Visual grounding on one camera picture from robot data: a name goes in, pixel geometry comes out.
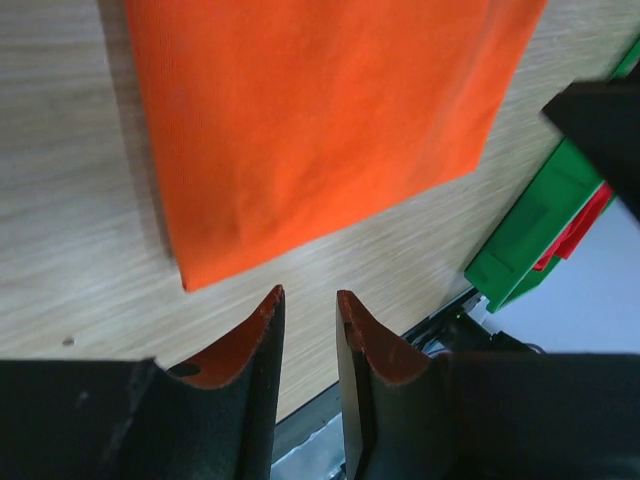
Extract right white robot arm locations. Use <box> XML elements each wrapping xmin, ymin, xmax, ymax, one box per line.
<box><xmin>542</xmin><ymin>66</ymin><xmax>640</xmax><ymax>217</ymax></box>

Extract red t shirt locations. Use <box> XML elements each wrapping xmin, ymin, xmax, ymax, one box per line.
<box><xmin>533</xmin><ymin>183</ymin><xmax>614</xmax><ymax>272</ymax></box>

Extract orange t shirt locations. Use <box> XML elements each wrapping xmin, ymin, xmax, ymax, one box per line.
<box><xmin>125</xmin><ymin>1</ymin><xmax>545</xmax><ymax>292</ymax></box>

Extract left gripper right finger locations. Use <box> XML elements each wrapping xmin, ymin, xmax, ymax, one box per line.
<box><xmin>336</xmin><ymin>290</ymin><xmax>639</xmax><ymax>479</ymax></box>

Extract green plastic bin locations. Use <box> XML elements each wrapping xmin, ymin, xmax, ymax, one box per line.
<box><xmin>464</xmin><ymin>43</ymin><xmax>639</xmax><ymax>313</ymax></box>

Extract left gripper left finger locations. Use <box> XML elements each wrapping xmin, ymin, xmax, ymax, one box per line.
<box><xmin>1</xmin><ymin>286</ymin><xmax>285</xmax><ymax>479</ymax></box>

